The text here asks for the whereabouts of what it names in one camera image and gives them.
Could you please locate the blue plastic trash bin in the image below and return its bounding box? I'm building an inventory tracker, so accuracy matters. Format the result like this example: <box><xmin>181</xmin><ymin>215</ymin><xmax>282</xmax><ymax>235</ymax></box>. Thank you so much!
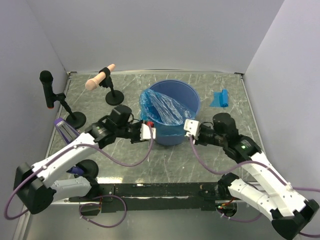
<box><xmin>139</xmin><ymin>79</ymin><xmax>201</xmax><ymax>146</ymax></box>

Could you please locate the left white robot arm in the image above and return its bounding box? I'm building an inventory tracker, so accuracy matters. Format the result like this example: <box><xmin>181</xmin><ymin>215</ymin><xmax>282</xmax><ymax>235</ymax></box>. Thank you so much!
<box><xmin>10</xmin><ymin>105</ymin><xmax>154</xmax><ymax>215</ymax></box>

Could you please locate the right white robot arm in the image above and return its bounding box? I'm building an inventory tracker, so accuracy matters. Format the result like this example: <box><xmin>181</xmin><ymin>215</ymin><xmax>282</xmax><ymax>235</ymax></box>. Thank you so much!
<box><xmin>184</xmin><ymin>112</ymin><xmax>320</xmax><ymax>240</ymax></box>

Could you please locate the blue trash bag roll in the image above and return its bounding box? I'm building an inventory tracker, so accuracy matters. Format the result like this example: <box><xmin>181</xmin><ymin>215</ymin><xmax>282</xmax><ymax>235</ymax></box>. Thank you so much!
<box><xmin>210</xmin><ymin>89</ymin><xmax>229</xmax><ymax>108</ymax></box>

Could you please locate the beige microphone on stand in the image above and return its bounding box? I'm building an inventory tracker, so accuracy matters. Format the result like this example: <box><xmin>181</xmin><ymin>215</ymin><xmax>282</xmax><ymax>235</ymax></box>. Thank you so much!
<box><xmin>85</xmin><ymin>64</ymin><xmax>124</xmax><ymax>106</ymax></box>

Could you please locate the black microphone on stand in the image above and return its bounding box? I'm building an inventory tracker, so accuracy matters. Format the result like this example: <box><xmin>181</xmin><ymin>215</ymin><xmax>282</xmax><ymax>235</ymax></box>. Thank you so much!
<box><xmin>39</xmin><ymin>70</ymin><xmax>87</xmax><ymax>130</ymax></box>

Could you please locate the purple microphone on stand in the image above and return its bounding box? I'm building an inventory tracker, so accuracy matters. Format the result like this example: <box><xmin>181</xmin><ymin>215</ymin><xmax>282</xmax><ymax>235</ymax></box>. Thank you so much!
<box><xmin>67</xmin><ymin>159</ymin><xmax>99</xmax><ymax>179</ymax></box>

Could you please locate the purple clear box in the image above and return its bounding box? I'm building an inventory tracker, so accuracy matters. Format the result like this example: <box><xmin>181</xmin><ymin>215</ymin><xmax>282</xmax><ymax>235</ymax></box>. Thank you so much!
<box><xmin>54</xmin><ymin>117</ymin><xmax>80</xmax><ymax>145</ymax></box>

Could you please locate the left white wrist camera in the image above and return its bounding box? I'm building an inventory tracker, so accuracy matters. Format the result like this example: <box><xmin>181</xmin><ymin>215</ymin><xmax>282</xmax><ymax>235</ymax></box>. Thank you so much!
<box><xmin>140</xmin><ymin>121</ymin><xmax>156</xmax><ymax>140</ymax></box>

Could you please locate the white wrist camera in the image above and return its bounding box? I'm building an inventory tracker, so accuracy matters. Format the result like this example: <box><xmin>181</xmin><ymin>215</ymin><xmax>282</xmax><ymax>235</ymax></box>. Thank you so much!
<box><xmin>183</xmin><ymin>119</ymin><xmax>201</xmax><ymax>139</ymax></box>
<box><xmin>140</xmin><ymin>121</ymin><xmax>156</xmax><ymax>140</ymax></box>

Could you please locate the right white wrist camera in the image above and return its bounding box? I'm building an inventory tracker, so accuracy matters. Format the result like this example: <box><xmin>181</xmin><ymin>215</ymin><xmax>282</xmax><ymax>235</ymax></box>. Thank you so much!
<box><xmin>183</xmin><ymin>119</ymin><xmax>201</xmax><ymax>139</ymax></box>

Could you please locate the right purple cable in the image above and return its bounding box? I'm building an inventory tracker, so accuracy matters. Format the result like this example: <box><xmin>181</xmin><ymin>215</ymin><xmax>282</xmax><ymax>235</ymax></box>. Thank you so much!
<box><xmin>189</xmin><ymin>134</ymin><xmax>320</xmax><ymax>238</ymax></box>

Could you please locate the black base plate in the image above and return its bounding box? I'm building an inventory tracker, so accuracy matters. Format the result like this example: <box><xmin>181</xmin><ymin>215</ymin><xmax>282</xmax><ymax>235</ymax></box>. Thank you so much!
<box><xmin>68</xmin><ymin>182</ymin><xmax>247</xmax><ymax>214</ymax></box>

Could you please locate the aluminium rail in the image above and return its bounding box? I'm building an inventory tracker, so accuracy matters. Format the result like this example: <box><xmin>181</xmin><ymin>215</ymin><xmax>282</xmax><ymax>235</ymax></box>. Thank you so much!
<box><xmin>49</xmin><ymin>181</ymin><xmax>290</xmax><ymax>206</ymax></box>

